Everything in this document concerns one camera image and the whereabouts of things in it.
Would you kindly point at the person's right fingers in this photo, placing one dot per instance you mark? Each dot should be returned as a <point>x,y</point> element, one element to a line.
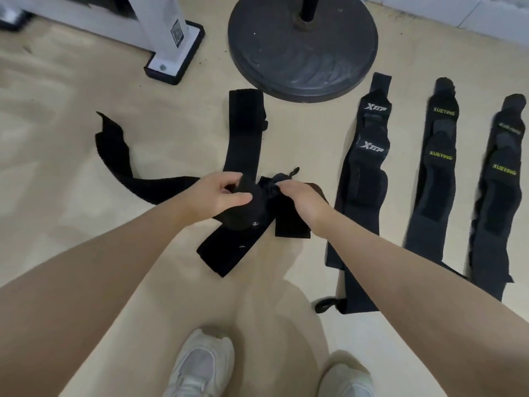
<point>287,188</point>

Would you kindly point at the person's left thumb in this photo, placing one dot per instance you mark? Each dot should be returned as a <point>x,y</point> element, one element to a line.
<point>239,198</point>

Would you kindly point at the person's left white shoe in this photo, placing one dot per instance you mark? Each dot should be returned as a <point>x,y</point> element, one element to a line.
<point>198,363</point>

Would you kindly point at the black frame foot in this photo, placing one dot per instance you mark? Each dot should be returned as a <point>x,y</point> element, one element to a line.
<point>192,45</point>

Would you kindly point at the person's left hand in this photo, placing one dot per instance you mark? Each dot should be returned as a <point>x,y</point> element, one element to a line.
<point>202,196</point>

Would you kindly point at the white frame leg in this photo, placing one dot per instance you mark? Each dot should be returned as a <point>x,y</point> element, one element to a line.
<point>159,24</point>

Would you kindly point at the person's right hand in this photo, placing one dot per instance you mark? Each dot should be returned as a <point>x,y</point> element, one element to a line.
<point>303,202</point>

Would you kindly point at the black object by frame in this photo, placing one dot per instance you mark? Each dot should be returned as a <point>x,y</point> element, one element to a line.
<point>14,20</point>

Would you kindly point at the black knee sleeve white print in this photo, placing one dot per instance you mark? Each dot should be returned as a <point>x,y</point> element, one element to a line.
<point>363,190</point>
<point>377,104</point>

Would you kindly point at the person's left forearm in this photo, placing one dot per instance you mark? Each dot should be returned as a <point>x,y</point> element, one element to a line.
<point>95,293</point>

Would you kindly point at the black knee sleeve yellow print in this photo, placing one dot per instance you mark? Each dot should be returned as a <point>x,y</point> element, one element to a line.
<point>494,219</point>
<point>434,194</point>
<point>444,107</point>
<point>510,119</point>

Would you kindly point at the person's right white shoe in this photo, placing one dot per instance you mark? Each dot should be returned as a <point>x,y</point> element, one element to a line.
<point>345,382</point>

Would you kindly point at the black stand pole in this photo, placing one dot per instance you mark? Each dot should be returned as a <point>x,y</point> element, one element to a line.
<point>310,6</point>

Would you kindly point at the person's right forearm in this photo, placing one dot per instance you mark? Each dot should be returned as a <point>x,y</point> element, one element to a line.
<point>417,301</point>

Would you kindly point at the round black stand base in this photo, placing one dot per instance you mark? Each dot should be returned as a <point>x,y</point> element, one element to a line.
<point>303,53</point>

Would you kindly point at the person's white shoe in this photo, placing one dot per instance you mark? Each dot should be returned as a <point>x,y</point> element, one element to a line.
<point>345,382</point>
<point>198,363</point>

